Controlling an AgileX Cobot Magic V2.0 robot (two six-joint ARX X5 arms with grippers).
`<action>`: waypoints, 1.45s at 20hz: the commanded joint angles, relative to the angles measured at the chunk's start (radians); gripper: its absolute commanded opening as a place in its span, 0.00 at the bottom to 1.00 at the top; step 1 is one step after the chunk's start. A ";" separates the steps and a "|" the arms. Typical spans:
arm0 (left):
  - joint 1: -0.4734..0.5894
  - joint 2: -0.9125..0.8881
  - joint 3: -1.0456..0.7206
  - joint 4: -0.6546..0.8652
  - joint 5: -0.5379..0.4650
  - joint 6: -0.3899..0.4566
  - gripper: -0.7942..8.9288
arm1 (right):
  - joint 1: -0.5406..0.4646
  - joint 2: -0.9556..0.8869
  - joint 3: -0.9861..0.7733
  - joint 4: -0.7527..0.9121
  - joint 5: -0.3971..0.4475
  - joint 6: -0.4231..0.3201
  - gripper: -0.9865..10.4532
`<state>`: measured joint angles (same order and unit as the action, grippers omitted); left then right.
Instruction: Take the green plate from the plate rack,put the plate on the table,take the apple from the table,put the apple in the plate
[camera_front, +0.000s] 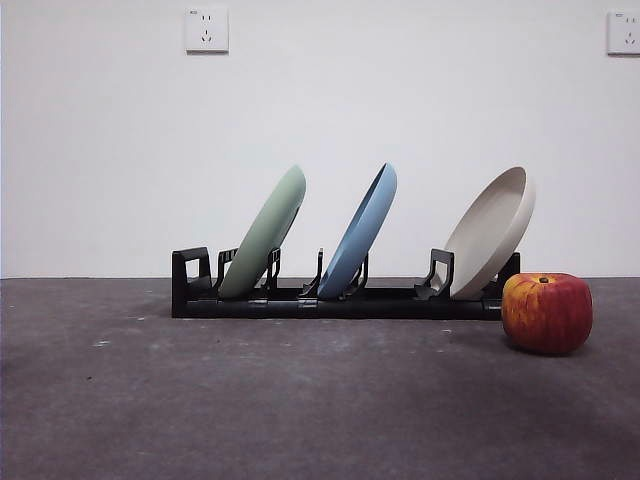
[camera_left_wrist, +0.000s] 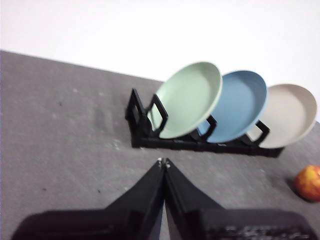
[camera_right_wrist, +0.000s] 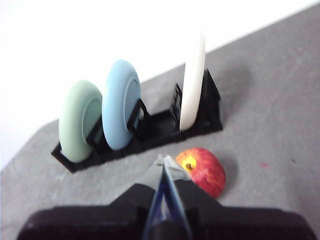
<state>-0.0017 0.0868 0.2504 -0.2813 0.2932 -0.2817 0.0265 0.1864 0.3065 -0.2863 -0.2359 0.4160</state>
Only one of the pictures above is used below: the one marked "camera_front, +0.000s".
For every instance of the green plate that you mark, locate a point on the green plate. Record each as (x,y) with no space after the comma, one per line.
(265,235)

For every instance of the red yellow apple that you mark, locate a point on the red yellow apple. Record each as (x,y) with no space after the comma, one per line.
(547,315)

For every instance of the blue plate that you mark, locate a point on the blue plate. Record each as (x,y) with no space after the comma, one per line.
(360,235)

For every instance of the black plate rack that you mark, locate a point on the black plate rack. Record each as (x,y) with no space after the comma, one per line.
(350,308)

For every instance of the beige plate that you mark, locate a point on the beige plate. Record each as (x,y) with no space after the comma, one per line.
(492,240)

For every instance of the white wall socket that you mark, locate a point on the white wall socket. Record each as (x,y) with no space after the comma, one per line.
(625,32)
(207,30)

